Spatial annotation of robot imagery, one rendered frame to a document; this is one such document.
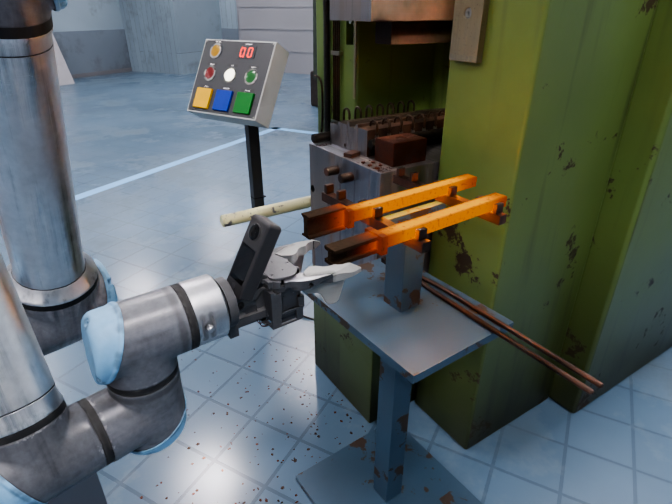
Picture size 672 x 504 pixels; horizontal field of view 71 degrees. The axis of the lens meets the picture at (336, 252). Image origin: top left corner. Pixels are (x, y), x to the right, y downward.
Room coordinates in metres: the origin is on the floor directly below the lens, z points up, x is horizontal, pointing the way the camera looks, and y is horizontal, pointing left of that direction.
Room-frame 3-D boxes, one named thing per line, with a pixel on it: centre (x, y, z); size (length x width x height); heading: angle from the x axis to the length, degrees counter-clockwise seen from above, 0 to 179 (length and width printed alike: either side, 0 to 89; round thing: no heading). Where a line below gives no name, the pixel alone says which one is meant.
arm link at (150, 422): (0.47, 0.26, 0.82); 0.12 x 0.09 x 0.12; 135
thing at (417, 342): (0.92, -0.15, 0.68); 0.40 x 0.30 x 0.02; 35
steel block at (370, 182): (1.50, -0.25, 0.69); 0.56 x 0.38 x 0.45; 123
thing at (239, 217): (1.67, 0.23, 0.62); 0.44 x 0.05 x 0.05; 123
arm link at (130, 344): (0.48, 0.25, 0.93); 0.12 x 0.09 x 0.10; 126
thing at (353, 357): (1.50, -0.25, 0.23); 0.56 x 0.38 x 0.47; 123
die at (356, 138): (1.54, -0.21, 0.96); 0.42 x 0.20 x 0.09; 123
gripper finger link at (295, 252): (0.68, 0.06, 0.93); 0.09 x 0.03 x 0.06; 152
